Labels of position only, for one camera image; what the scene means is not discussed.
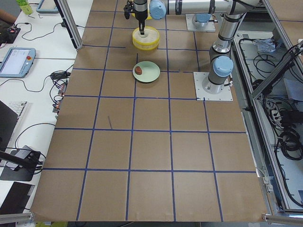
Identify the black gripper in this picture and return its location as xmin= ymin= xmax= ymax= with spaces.
xmin=124 ymin=0 xmax=148 ymax=35

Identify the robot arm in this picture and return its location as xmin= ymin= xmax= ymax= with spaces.
xmin=192 ymin=14 xmax=214 ymax=30
xmin=124 ymin=0 xmax=259 ymax=63

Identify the bottom yellow steamer layer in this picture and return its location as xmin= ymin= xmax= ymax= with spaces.
xmin=132 ymin=26 xmax=160 ymax=51

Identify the brown bun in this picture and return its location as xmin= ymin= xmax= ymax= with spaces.
xmin=134 ymin=66 xmax=143 ymax=75

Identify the light green plate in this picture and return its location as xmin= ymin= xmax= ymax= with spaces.
xmin=133 ymin=61 xmax=160 ymax=83

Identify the blue teach pendant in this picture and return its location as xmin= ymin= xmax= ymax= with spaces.
xmin=36 ymin=0 xmax=59 ymax=14
xmin=0 ymin=47 xmax=36 ymax=79

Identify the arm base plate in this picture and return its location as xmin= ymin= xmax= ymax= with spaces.
xmin=193 ymin=72 xmax=233 ymax=102
xmin=186 ymin=13 xmax=215 ymax=33

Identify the aluminium frame post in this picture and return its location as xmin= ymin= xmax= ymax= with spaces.
xmin=54 ymin=0 xmax=83 ymax=50

